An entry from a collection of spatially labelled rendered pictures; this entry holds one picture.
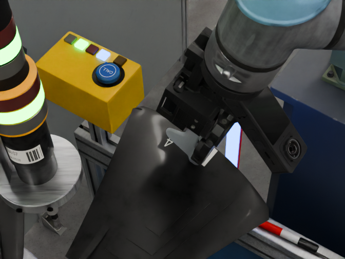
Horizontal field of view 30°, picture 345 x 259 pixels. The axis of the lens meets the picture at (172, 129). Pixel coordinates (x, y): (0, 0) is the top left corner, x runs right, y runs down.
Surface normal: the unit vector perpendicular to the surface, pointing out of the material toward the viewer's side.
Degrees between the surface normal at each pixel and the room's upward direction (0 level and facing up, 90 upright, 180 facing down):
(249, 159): 0
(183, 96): 17
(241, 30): 86
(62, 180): 0
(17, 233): 41
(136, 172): 10
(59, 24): 90
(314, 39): 96
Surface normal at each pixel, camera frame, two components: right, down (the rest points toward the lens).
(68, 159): -0.03, -0.60
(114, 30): 0.83, 0.43
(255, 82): 0.13, 0.89
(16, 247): 0.04, 0.08
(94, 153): -0.55, 0.68
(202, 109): 0.22, -0.45
